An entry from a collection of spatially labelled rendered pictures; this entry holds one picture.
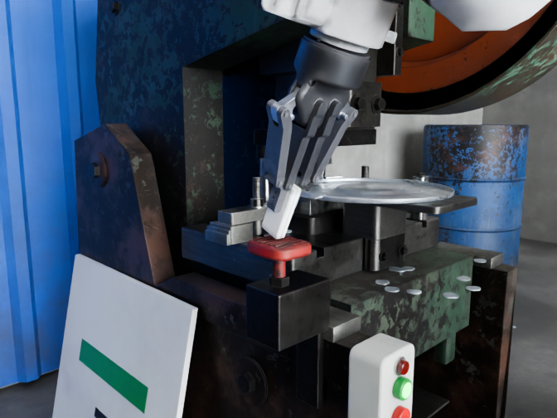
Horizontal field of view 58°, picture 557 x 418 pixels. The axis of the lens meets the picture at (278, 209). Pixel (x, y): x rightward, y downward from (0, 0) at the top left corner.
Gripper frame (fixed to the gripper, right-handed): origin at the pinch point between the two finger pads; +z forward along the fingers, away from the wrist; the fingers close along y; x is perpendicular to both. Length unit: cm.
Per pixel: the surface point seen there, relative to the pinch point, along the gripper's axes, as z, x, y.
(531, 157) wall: 57, 80, 364
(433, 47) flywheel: -16, 29, 70
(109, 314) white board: 50, 37, 3
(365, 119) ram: -4.8, 15.0, 32.8
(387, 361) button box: 11.3, -18.1, 6.3
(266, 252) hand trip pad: 4.1, -2.6, -3.0
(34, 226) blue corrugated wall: 79, 112, 17
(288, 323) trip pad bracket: 11.1, -8.1, -1.5
